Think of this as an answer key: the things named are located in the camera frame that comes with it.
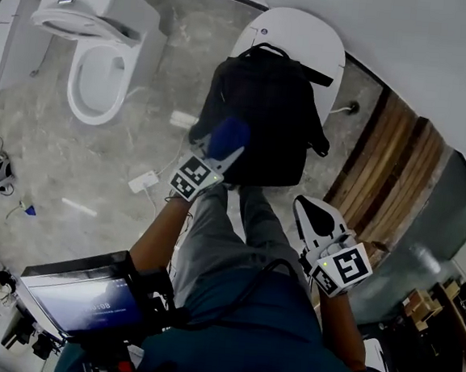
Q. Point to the black backpack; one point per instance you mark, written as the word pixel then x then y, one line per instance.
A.
pixel 263 115

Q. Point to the person's teal shirt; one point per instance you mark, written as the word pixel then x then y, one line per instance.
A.
pixel 263 346

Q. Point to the white boxy closed toilet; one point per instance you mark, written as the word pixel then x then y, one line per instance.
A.
pixel 10 48

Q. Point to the black monitor mount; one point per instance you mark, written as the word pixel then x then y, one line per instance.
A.
pixel 155 288

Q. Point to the white toilet with raised seat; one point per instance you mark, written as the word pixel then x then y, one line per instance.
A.
pixel 127 10

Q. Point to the cardboard box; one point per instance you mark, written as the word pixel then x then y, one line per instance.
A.
pixel 422 311

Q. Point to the blue cloth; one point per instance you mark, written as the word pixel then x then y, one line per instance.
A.
pixel 229 138

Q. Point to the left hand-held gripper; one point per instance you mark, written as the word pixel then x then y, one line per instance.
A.
pixel 195 178

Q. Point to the white power strip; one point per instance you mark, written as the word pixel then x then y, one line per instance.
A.
pixel 143 181

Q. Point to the dark-headed toilet brush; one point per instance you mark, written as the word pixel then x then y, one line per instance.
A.
pixel 352 106

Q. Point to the black monitor screen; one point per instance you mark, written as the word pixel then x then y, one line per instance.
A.
pixel 84 306

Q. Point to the person's left forearm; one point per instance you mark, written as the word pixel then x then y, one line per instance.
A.
pixel 159 235

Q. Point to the white toilet with oval lid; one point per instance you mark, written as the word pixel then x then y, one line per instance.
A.
pixel 295 28

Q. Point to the small blue object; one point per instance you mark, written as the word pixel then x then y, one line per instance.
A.
pixel 30 211

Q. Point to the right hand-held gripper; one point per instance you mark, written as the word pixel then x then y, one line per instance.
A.
pixel 343 269

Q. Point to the person's grey trouser legs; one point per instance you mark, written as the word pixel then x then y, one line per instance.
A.
pixel 220 241

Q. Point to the white appliance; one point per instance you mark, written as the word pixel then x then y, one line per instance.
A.
pixel 378 360

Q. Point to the raised wooden pallet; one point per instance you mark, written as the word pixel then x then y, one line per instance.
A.
pixel 407 188

